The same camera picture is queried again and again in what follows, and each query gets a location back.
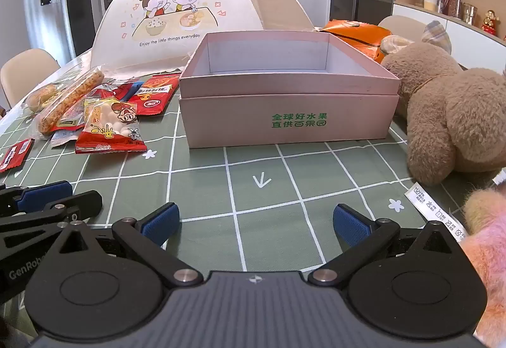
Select red spicy strip packet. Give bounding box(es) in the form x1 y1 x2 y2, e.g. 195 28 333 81
128 73 182 117

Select green grid tablecloth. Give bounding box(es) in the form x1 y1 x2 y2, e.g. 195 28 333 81
0 51 506 348

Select clear white snack packet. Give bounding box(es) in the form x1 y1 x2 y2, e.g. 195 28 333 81
49 132 80 147

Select pink fluffy fabric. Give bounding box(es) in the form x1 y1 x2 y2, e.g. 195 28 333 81
462 190 506 348

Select red white candy packet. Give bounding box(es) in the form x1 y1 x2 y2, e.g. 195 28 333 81
75 97 148 155

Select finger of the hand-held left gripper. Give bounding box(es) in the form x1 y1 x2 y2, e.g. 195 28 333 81
0 181 74 216
0 191 103 259

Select white care label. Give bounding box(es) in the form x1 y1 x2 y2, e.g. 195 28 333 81
404 182 469 244

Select small red sauce packet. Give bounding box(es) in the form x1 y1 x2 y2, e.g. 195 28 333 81
0 138 34 174

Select blue snack packet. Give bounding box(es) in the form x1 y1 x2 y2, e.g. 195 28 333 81
119 81 144 101

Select red gold figurine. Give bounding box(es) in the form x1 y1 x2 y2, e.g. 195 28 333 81
481 10 501 36

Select printed mesh food cover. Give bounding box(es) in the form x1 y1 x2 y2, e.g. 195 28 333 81
91 0 317 76

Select clear bread bun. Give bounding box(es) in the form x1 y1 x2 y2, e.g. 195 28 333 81
24 84 66 113

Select orange snack bag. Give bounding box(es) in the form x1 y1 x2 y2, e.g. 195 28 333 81
318 19 392 64

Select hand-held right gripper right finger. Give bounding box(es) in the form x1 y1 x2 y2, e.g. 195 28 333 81
308 203 459 287

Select pink cardboard gift box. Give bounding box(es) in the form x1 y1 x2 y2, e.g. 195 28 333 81
178 31 402 149

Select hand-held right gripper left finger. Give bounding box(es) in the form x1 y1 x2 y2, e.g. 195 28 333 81
51 202 202 287

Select cream fabric item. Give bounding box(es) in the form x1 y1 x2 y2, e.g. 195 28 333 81
379 35 416 55

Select long orange stick snack packet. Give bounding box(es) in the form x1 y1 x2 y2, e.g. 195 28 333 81
37 67 105 135

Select brown teddy bear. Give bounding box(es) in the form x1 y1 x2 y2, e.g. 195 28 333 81
379 20 506 186

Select beige chair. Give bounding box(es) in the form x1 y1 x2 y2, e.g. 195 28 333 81
377 15 425 36
0 48 62 109

